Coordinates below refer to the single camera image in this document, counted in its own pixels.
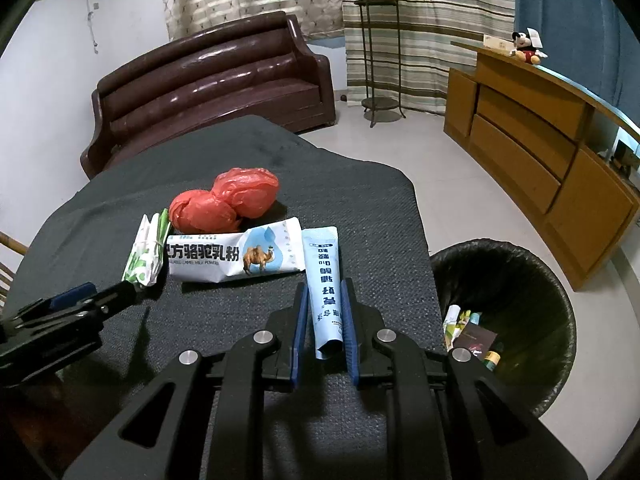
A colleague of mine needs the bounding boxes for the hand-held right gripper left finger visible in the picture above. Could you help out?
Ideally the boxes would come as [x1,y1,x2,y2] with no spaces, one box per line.
[62,282,310,480]

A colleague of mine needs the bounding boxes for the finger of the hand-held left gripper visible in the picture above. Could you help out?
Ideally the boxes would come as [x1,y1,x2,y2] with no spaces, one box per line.
[0,280,141,388]
[0,282,99,332]

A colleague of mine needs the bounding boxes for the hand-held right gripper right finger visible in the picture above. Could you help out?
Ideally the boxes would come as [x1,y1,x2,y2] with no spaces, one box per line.
[341,277,588,480]

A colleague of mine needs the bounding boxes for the white and green tissue packet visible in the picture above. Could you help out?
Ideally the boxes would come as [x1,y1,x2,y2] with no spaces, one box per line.
[121,208,171,288]

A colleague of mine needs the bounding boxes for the light blue sachet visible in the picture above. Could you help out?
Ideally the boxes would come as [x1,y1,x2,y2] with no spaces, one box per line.
[301,226,346,360]

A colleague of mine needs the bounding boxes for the white and green tube packet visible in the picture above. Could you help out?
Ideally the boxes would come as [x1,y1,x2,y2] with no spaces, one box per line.
[444,305,463,351]

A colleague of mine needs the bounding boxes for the dark brown cigarette carton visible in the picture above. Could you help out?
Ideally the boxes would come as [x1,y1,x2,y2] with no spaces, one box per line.
[452,327,498,361]

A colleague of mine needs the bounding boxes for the green bottle with yellow cap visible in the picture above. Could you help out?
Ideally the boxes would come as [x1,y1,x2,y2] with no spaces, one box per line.
[482,342,503,373]

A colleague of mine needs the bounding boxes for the trash bin with black liner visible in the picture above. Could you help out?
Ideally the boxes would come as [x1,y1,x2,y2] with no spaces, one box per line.
[429,240,578,418]

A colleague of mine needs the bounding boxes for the wooden chair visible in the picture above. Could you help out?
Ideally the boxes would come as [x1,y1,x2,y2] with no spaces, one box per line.
[0,230,31,301]

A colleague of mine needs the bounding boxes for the silver camel print powder bag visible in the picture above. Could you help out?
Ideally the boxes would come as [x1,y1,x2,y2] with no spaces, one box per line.
[165,216,307,283]

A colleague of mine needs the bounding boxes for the orange-red plastic bag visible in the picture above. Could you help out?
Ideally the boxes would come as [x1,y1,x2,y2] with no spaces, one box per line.
[210,166,279,220]
[168,189,241,235]

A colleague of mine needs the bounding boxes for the dark grey tablecloth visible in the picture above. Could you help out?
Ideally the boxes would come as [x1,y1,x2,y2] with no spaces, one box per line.
[0,114,446,480]

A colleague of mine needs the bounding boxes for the black metal plant stand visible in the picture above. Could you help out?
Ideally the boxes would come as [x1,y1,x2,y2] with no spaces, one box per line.
[354,0,405,128]

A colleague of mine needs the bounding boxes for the dark brown leather sofa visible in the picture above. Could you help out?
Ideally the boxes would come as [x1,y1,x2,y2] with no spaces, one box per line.
[80,10,337,181]

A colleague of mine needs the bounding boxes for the wooden cabinet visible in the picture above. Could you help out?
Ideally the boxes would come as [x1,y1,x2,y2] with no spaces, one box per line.
[443,40,640,291]

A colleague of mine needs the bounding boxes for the white air conditioner pipe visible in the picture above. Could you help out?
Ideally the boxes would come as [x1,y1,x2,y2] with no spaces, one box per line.
[84,0,100,56]

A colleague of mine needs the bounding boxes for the striped curtain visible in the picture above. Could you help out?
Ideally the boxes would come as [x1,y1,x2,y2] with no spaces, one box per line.
[341,0,516,116]

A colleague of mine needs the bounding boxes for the small cardboard box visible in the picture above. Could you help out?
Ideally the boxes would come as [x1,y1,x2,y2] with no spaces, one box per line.
[482,34,516,53]

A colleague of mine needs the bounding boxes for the cartoon mouse plush toy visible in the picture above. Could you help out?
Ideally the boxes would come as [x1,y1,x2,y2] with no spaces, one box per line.
[509,30,548,66]

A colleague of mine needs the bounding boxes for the blue curtain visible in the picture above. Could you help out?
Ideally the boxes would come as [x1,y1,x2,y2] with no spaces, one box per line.
[510,0,640,131]

